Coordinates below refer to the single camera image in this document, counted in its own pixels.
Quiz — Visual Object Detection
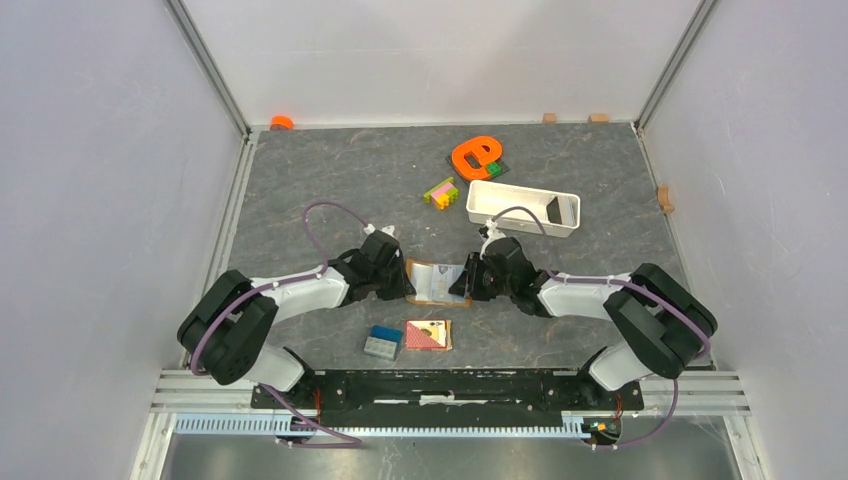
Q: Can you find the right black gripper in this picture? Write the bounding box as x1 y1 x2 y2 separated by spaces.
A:
450 252 515 302

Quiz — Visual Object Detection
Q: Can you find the pale credit card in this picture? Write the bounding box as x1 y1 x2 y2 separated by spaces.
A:
430 264 466 305

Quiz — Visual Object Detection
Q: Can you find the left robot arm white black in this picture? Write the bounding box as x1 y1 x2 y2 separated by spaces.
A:
177 226 412 408

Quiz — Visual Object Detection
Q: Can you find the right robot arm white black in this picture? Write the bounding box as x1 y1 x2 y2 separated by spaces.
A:
448 237 718 408

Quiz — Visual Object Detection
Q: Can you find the red playing card deck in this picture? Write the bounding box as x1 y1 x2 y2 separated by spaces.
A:
404 319 452 352

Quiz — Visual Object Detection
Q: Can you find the blue grey toy brick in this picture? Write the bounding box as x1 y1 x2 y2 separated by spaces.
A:
363 325 403 361

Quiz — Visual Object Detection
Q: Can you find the colourful toy brick stack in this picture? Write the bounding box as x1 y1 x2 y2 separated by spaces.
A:
422 177 460 210

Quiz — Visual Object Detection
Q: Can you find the green toy brick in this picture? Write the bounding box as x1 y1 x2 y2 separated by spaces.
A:
485 162 503 179

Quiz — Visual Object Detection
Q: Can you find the white plastic tray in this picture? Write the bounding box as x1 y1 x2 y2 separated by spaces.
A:
465 180 582 238

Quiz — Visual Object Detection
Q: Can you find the orange plastic letter e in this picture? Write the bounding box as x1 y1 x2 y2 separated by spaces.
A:
450 136 503 181

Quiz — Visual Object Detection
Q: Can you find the orange tape roll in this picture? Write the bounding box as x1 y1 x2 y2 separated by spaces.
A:
269 115 294 131

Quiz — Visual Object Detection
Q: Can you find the wooden block right side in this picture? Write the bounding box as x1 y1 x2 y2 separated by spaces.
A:
656 185 675 215

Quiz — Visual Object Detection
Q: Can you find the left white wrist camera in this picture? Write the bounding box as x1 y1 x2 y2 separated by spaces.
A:
363 223 396 238

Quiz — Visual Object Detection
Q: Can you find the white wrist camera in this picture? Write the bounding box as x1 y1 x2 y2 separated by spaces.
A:
363 223 396 238
478 219 506 256

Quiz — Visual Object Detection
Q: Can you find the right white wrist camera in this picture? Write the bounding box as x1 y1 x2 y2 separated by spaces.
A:
478 219 506 256

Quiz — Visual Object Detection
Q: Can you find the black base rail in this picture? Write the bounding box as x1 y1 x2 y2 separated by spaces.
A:
282 368 644 428

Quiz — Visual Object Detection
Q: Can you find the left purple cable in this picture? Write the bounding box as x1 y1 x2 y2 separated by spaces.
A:
189 200 372 449

